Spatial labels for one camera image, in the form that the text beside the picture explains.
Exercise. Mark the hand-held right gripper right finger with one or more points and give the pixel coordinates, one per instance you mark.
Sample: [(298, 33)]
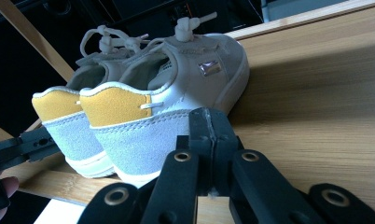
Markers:
[(224, 146)]

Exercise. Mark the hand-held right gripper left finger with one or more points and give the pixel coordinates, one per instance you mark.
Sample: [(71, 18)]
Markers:
[(201, 146)]

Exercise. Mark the beige sneaker with yellow heel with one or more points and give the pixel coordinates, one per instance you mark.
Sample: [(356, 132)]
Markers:
[(145, 143), (70, 137)]

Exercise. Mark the three-tier wooden shoe rack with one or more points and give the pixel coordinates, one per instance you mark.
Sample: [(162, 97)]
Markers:
[(300, 124)]

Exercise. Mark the pale blue table sheet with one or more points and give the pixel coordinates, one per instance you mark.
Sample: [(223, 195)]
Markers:
[(61, 214)]

